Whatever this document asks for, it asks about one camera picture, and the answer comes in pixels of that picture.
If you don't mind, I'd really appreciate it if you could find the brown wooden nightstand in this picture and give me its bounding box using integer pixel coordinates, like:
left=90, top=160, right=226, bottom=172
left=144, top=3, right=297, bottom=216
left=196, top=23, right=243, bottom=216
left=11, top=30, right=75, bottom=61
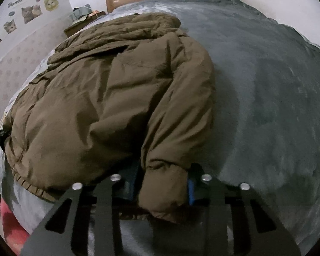
left=63, top=12, right=107, bottom=38

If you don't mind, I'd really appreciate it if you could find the small tabby cat sticker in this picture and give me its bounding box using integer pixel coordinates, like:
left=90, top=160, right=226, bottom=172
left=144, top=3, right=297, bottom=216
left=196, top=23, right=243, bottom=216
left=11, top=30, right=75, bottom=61
left=3, top=19, right=18, bottom=34

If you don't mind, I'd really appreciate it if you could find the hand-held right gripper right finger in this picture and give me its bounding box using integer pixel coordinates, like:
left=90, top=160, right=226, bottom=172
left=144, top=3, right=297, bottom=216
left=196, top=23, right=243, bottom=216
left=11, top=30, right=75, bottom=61
left=186, top=163, right=302, bottom=256

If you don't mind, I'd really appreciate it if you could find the red pink cloth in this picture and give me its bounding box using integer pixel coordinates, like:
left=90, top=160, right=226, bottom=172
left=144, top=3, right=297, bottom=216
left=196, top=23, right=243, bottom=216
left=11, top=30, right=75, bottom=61
left=0, top=199, right=30, bottom=255

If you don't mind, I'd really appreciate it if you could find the flower cat wall sticker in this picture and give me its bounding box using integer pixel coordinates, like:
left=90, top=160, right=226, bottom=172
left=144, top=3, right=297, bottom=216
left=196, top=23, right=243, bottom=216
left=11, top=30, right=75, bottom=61
left=44, top=0, right=60, bottom=12

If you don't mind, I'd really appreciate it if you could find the olive brown puffer jacket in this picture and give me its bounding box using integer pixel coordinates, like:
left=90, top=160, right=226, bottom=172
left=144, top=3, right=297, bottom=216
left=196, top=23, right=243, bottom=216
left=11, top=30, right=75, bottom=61
left=2, top=12, right=216, bottom=224

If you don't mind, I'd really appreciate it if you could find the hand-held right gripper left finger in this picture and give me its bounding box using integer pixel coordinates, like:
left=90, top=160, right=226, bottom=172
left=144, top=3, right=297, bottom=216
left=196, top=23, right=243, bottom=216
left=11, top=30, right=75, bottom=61
left=21, top=163, right=145, bottom=256

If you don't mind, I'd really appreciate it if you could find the two grey cats sticker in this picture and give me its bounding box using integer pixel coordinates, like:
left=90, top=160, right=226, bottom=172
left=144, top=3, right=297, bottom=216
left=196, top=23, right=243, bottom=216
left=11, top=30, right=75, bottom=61
left=20, top=4, right=43, bottom=24

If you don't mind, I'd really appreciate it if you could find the grey plush blanket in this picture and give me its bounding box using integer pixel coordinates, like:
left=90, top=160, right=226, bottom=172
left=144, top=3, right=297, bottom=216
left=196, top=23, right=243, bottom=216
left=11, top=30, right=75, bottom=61
left=0, top=0, right=320, bottom=256

